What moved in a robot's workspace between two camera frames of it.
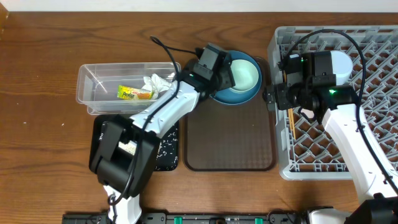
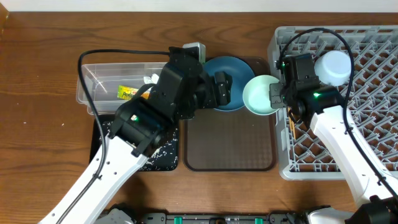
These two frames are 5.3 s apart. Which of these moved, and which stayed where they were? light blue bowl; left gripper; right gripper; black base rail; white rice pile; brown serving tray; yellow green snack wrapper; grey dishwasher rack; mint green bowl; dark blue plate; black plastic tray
Moved: mint green bowl; dark blue plate; left gripper; white rice pile
Stayed: light blue bowl; black base rail; yellow green snack wrapper; brown serving tray; right gripper; grey dishwasher rack; black plastic tray
